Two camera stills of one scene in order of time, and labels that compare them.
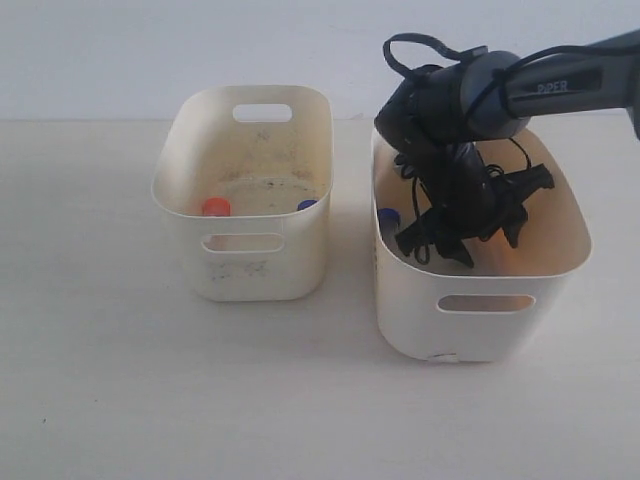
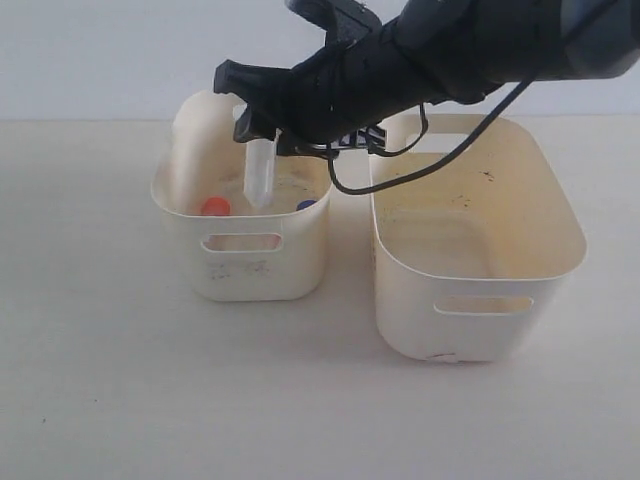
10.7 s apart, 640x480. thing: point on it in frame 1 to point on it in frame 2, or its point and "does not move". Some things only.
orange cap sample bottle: x=216 y=207 does not move
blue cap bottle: x=389 y=220 to x=260 y=169
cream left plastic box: x=249 y=170 does not move
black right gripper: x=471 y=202 to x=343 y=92
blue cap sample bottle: x=305 y=203 does not move
